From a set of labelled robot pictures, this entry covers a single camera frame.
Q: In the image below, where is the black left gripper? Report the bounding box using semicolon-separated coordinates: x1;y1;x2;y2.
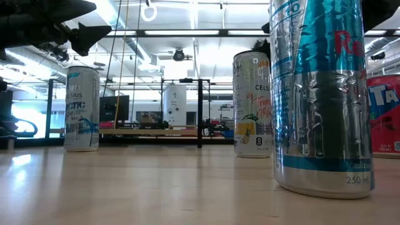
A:
0;0;113;62

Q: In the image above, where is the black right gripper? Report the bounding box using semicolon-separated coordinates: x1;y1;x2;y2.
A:
363;0;400;33

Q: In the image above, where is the white Celsius Tropical Vibe can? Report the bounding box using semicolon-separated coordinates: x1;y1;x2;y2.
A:
232;50;274;159

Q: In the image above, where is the white Celsius Arctic Vibe can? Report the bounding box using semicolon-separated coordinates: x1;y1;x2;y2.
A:
63;65;101;153

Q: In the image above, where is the blue silver Red Bull can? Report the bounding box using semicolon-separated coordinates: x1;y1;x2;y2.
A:
269;0;376;200

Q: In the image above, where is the red Fanta can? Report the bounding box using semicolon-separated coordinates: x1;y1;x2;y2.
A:
366;74;400;159

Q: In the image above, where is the light wooden shelf board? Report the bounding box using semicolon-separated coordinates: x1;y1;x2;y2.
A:
49;127;199;137

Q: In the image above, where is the black overhead light beam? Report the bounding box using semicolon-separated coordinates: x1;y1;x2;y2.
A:
104;28;400;38

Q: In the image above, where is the black monitor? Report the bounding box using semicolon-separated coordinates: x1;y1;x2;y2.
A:
99;95;130;123

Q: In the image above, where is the dark box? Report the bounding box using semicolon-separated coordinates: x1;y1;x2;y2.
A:
0;90;14;117

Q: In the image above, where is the black background equipment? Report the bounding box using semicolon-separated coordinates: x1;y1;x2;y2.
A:
201;117;232;137

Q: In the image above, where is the white cylindrical tank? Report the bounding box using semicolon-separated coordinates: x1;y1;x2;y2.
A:
162;84;188;126

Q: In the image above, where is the black loop-shaped object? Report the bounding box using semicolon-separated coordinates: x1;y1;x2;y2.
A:
0;114;39;139

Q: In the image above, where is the yellow hanging rope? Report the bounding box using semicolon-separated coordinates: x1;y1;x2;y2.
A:
112;0;130;129

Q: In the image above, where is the white hanging ring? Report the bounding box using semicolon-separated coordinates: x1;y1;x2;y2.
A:
140;2;158;23

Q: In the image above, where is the black shelf side post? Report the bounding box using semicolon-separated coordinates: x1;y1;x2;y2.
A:
45;79;54;140
196;79;204;149

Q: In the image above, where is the black aluminium table frame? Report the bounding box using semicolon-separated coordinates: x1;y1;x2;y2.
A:
14;136;235;148

